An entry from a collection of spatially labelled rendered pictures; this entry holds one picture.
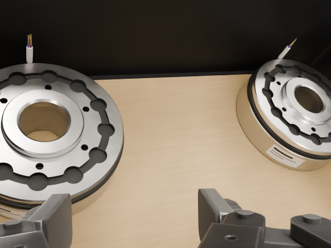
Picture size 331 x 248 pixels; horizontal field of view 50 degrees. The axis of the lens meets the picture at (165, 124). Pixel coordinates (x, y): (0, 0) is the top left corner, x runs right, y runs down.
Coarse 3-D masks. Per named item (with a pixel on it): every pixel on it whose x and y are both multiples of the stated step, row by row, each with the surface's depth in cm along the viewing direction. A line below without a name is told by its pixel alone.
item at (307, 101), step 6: (300, 90) 32; (300, 96) 33; (306, 96) 32; (312, 96) 32; (300, 102) 33; (306, 102) 33; (312, 102) 32; (306, 108) 33; (312, 108) 32; (318, 108) 32
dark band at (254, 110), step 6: (252, 78) 31; (252, 102) 30; (252, 108) 30; (258, 114) 29; (258, 120) 29; (264, 126) 29; (270, 132) 29; (276, 138) 29; (282, 144) 29; (288, 144) 28; (294, 150) 28; (306, 156) 29; (312, 156) 29; (318, 156) 29; (324, 156) 29; (330, 156) 29
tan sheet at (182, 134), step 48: (144, 96) 30; (192, 96) 32; (144, 144) 27; (192, 144) 29; (240, 144) 30; (144, 192) 25; (192, 192) 26; (240, 192) 28; (288, 192) 29; (96, 240) 22; (144, 240) 23; (192, 240) 24
